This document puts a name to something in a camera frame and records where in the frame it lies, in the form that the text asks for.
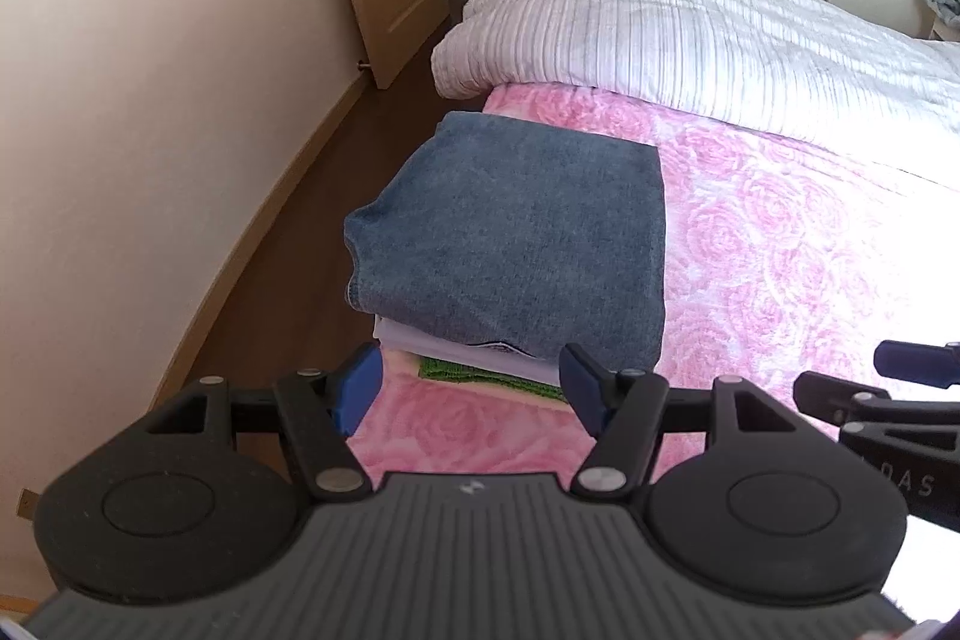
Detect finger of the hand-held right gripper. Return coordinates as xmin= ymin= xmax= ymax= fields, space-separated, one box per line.
xmin=873 ymin=340 xmax=960 ymax=380
xmin=793 ymin=371 xmax=960 ymax=462

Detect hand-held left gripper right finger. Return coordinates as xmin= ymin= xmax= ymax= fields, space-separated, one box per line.
xmin=561 ymin=342 xmax=809 ymax=500

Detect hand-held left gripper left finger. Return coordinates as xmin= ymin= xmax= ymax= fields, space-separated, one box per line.
xmin=146 ymin=342 xmax=385 ymax=503

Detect blue denim jeans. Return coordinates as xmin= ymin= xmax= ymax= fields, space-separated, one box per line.
xmin=345 ymin=111 xmax=670 ymax=372

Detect cream folded cloth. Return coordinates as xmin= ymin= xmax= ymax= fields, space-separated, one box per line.
xmin=478 ymin=381 xmax=577 ymax=417

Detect pale blue folded cloth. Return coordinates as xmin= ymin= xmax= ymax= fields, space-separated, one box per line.
xmin=373 ymin=312 xmax=565 ymax=387

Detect green folded cloth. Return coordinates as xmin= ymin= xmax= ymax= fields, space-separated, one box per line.
xmin=418 ymin=355 xmax=569 ymax=404

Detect pink rose blanket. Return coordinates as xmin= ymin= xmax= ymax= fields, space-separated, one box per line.
xmin=351 ymin=81 xmax=960 ymax=485

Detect wooden skirting board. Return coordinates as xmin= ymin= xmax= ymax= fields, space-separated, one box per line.
xmin=148 ymin=72 xmax=370 ymax=417

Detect white striped duvet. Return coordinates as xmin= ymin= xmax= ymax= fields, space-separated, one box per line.
xmin=430 ymin=0 xmax=960 ymax=193

